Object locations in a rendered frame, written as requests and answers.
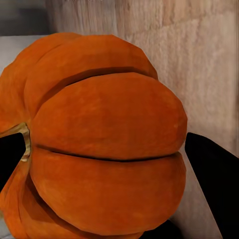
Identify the pumpkin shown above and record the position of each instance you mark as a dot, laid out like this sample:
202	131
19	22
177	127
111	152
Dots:
102	139

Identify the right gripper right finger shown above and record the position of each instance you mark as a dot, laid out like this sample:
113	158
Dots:
217	171

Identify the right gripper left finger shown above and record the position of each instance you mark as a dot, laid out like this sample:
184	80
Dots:
12	148

